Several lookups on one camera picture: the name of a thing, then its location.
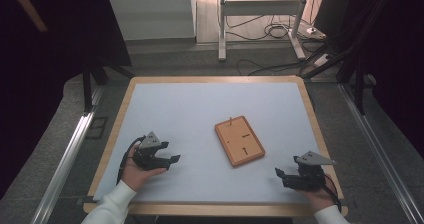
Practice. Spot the wooden photo frame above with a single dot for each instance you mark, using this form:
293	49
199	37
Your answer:
240	141

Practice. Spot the white cabinet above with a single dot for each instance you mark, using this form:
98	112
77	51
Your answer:
151	15

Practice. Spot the white power adapter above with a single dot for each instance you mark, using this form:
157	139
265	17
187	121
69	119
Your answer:
312	31

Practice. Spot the dark floor grate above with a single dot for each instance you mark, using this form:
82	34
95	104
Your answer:
96	127

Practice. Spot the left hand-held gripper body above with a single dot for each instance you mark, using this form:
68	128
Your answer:
148	150

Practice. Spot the white power strip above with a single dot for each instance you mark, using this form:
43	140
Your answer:
322	60

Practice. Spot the white metal desk frame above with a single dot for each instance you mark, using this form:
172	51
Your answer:
261	8

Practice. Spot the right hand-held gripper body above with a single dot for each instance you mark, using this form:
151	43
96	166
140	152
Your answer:
310	175

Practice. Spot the person's right hand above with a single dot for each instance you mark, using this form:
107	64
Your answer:
318	199

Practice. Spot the person's left hand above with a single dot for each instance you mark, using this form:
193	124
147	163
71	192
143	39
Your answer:
136	175

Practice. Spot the wooden bar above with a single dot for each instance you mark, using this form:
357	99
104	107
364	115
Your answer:
28	9

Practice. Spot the aluminium rail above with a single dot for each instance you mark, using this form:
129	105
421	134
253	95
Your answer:
63	164
383	164

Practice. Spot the dark curtain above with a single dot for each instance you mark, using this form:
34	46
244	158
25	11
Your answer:
403	67
40	84

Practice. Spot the black metal stand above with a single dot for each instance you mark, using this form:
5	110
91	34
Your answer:
359	84
87	90

